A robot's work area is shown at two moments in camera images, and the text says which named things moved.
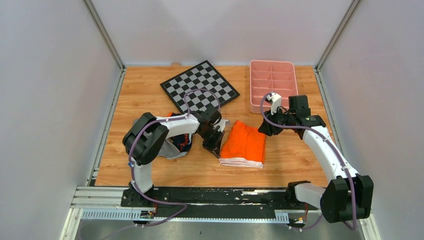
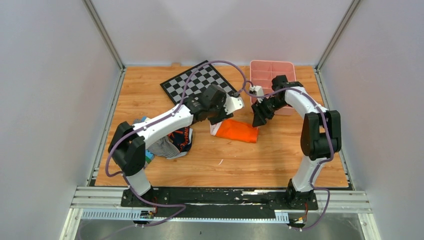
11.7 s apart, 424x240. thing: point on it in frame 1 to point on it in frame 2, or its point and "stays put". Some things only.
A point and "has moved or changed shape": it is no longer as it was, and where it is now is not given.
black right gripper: [268, 129] to [260, 114]
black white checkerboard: [199, 88] stays put
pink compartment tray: [267, 77] stays put
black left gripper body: [212, 134] to [218, 113]
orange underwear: [245, 146] has moved or changed shape
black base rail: [215, 202] stays put
